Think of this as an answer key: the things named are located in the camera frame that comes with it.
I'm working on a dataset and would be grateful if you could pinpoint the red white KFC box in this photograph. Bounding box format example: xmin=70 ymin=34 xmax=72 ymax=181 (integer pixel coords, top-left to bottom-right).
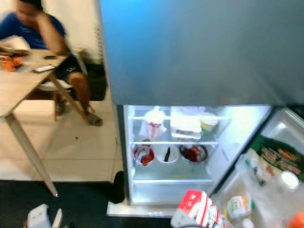
xmin=171 ymin=189 xmax=233 ymax=228

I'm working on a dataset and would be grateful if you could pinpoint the orange black portable device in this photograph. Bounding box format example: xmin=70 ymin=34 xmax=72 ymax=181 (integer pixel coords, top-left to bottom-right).
xmin=0 ymin=55 xmax=24 ymax=72

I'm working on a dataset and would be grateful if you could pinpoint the white chair with wooden legs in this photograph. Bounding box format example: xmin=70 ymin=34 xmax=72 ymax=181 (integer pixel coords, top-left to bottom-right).
xmin=38 ymin=50 xmax=93 ymax=122

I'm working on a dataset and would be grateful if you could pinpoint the black-framed flat device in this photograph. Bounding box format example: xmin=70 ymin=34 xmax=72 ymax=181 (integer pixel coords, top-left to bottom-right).
xmin=33 ymin=65 xmax=56 ymax=73

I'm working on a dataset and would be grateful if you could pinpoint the black floor mat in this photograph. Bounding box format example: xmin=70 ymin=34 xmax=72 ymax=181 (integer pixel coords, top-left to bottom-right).
xmin=0 ymin=180 xmax=174 ymax=228

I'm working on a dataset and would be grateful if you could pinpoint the black rounded floor object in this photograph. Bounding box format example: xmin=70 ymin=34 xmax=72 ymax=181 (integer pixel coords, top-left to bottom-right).
xmin=109 ymin=171 xmax=125 ymax=204

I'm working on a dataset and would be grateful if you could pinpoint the red bowl with sachets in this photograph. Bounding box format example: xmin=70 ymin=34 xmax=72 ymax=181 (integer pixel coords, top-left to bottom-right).
xmin=133 ymin=144 xmax=155 ymax=167

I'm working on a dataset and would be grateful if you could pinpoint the white KFC plastic bag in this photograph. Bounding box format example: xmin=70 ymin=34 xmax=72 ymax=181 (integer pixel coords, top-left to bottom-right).
xmin=142 ymin=108 xmax=167 ymax=141

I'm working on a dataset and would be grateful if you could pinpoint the white bowl with dark food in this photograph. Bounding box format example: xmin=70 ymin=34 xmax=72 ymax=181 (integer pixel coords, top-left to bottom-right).
xmin=156 ymin=145 xmax=179 ymax=164

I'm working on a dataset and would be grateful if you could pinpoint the white lidded food container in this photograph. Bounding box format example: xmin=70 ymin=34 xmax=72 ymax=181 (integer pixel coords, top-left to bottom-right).
xmin=170 ymin=114 xmax=202 ymax=132

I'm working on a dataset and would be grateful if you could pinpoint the labelled white food container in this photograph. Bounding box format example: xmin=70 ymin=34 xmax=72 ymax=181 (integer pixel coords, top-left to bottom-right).
xmin=172 ymin=129 xmax=201 ymax=141

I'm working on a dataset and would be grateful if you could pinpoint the dark bowl with red food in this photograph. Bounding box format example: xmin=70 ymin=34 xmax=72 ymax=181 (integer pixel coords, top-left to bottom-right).
xmin=180 ymin=143 xmax=209 ymax=164

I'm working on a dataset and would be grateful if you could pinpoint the blue-grey refrigerator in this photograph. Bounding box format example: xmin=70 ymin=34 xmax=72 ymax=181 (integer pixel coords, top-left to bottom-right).
xmin=99 ymin=0 xmax=304 ymax=219

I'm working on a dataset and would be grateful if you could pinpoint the yellow green noodle cup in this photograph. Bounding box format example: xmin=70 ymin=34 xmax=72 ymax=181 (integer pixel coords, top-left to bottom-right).
xmin=199 ymin=113 xmax=219 ymax=136

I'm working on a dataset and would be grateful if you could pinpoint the green-labelled jar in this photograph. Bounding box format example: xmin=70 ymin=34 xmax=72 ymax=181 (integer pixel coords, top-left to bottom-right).
xmin=226 ymin=194 xmax=253 ymax=221

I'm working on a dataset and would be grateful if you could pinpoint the refrigerator door with racks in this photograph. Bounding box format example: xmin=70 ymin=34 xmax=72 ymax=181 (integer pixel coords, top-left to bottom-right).
xmin=211 ymin=107 xmax=304 ymax=228

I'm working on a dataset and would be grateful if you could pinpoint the green snack packet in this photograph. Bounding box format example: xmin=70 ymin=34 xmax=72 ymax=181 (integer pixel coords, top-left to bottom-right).
xmin=252 ymin=135 xmax=304 ymax=181

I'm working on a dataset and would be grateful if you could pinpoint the clear white-capped bottle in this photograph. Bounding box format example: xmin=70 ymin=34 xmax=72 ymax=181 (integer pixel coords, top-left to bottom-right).
xmin=242 ymin=150 xmax=304 ymax=224

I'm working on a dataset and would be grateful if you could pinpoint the black foam wall panel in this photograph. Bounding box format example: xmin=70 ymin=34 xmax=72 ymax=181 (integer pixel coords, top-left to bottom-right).
xmin=83 ymin=28 xmax=107 ymax=101

